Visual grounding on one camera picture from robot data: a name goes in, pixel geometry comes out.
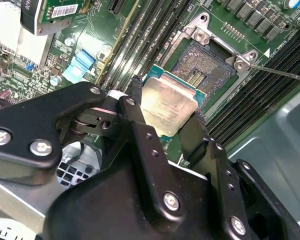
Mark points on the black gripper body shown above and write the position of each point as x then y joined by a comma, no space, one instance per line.
102,212

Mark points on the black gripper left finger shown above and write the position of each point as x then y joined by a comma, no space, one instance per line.
27,125

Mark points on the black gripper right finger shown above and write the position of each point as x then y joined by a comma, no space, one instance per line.
197,140

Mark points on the silver CPU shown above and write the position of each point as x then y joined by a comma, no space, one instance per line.
165,105

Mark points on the thin metal locking lever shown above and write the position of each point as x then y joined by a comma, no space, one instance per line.
277,72

